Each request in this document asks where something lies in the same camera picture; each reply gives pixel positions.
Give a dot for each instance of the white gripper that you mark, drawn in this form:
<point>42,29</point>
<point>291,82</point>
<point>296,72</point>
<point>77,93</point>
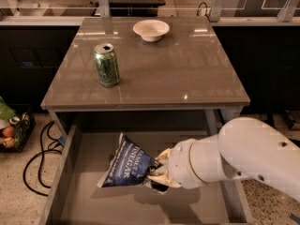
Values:
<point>178,163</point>

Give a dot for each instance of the blue chip bag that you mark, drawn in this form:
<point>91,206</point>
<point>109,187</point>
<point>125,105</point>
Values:
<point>131,166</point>

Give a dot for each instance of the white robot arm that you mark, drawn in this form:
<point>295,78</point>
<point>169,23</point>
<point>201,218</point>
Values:
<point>244,148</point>

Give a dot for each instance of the grey counter cabinet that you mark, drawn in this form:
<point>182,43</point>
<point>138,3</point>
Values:
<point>187,69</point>

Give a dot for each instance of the open grey drawer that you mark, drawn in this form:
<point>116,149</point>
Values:
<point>92,138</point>

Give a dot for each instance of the green bag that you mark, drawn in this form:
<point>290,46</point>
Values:
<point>5,111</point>

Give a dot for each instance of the green soda can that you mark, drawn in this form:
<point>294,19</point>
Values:
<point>106,64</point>

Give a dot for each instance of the white bowl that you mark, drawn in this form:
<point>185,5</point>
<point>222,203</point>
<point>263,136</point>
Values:
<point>151,30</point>

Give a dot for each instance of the orange fruit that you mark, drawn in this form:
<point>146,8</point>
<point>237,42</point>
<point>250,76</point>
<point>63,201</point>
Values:
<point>8,131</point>

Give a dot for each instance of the black wire basket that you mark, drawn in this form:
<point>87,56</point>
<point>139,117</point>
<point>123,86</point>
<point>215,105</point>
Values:
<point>22,132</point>

